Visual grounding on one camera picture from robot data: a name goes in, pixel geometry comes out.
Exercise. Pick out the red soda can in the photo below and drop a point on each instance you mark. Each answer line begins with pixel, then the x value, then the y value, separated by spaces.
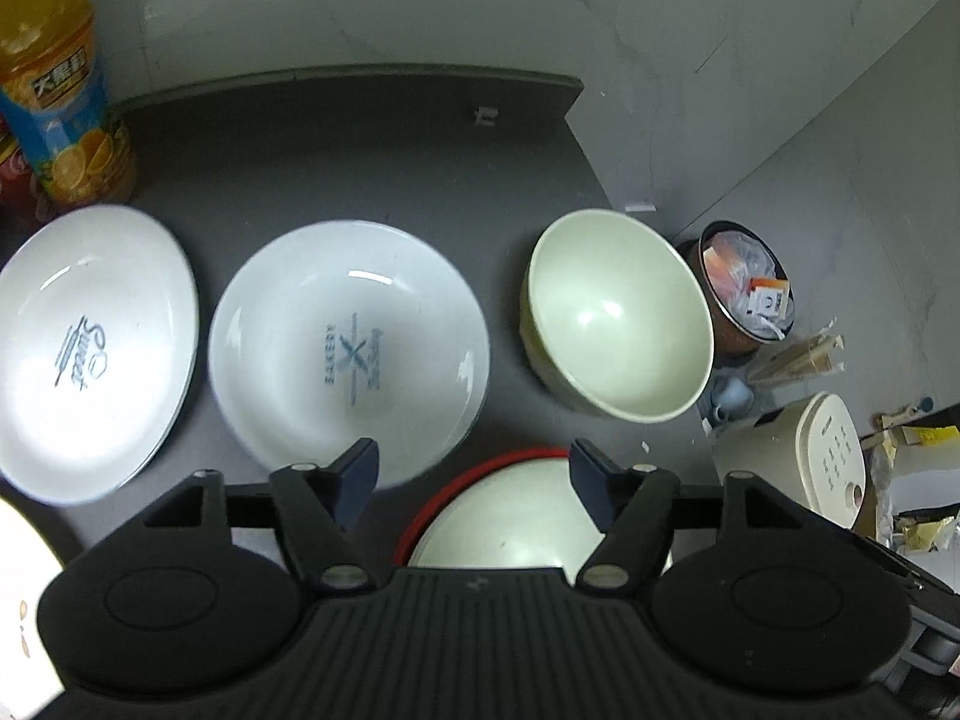
pixel 15 180

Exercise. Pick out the white plate with orange spots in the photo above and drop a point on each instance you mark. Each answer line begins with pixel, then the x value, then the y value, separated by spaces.
pixel 26 577

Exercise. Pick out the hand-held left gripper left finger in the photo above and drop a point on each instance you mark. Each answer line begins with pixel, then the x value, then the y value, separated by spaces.
pixel 358 476

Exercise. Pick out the orange juice bottle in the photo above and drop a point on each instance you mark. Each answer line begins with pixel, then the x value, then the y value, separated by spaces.
pixel 60 90

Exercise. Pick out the yellow paper scrap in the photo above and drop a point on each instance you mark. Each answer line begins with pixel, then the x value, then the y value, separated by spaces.
pixel 934 436

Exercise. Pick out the cream rice cooker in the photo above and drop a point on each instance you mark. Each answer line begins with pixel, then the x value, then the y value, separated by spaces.
pixel 795 457

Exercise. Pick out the brown trash bin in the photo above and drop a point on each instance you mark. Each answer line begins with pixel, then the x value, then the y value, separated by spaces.
pixel 729 339

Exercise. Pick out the cream bowl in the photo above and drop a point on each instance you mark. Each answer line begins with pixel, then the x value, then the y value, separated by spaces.
pixel 622 315

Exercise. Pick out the orange and white packet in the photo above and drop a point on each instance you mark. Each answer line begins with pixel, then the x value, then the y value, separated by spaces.
pixel 769 298

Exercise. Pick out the white plate with script print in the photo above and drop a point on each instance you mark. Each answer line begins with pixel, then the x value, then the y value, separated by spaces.
pixel 97 315

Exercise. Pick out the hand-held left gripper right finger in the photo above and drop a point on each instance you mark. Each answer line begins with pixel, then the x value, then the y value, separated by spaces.
pixel 589 476

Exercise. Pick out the white plate with cross print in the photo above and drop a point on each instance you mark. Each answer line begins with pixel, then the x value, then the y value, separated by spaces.
pixel 345 292

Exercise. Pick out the white tape strip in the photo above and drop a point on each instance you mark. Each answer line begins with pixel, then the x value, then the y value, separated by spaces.
pixel 637 205

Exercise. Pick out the red-rimmed bowl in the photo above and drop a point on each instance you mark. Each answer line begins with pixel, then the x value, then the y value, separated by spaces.
pixel 510 517

